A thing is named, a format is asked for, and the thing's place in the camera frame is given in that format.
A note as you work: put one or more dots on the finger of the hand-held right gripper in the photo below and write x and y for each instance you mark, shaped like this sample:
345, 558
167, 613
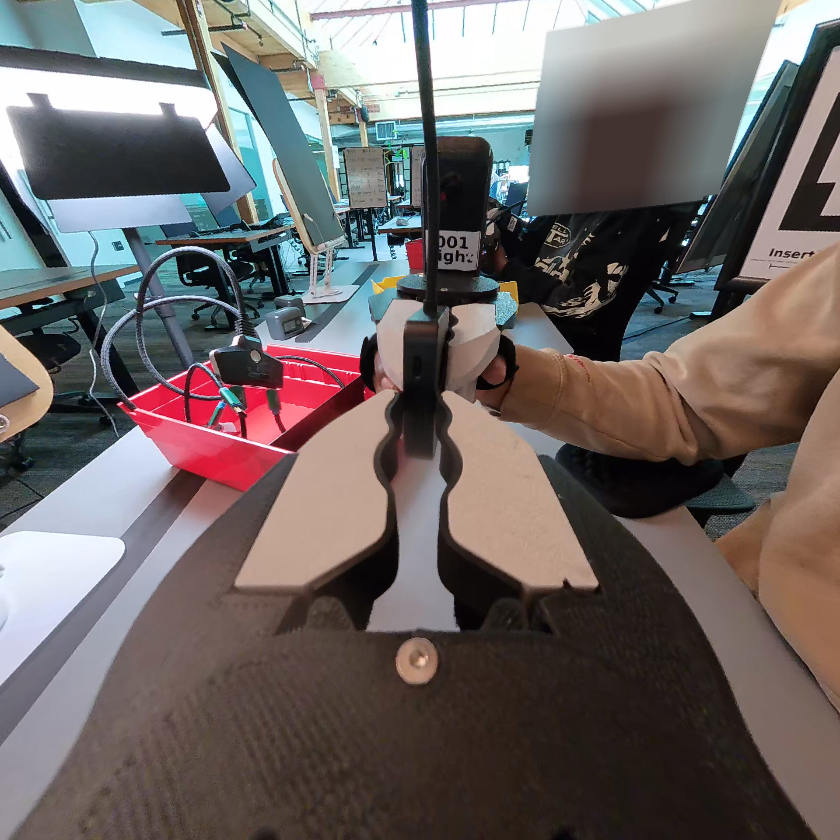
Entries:
472, 348
392, 348

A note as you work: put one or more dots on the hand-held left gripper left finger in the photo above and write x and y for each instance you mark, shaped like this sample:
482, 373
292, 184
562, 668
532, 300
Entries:
315, 518

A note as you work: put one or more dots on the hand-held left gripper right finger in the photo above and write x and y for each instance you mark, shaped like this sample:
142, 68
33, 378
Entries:
518, 518

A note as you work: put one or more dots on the red storage bin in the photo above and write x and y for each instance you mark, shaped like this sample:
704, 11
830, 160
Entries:
210, 453

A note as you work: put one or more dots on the person's right forearm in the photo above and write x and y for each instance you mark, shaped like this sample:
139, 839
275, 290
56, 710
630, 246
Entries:
656, 407

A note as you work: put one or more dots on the person's right hand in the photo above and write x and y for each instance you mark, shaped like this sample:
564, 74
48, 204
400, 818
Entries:
497, 369

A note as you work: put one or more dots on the whiteboard with writing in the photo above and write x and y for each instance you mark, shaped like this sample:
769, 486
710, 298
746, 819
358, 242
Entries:
418, 174
364, 177

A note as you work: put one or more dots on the small yellow bin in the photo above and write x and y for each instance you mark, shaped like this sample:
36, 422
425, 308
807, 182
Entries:
508, 292

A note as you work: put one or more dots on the small red crate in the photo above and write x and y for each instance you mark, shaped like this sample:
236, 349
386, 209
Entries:
413, 256

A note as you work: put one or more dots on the white tablet stand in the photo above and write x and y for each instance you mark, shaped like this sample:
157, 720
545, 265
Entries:
52, 577
328, 292

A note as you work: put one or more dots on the small grey device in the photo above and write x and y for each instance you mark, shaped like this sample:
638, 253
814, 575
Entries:
285, 325

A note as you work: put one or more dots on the black chair armrest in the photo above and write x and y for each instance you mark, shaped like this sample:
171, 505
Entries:
630, 485

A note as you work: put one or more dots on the wooden board with black panel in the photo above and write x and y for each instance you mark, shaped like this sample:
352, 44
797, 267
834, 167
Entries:
39, 407
282, 144

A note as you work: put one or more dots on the wooden top office desk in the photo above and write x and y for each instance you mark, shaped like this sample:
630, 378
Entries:
65, 282
223, 237

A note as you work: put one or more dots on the black framed panel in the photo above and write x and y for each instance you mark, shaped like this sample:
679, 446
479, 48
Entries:
735, 197

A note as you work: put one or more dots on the person's beige hoodie torso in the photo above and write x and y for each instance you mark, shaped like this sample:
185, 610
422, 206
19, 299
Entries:
800, 558

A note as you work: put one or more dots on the black framed marker sign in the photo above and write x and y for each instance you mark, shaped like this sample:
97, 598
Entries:
807, 197

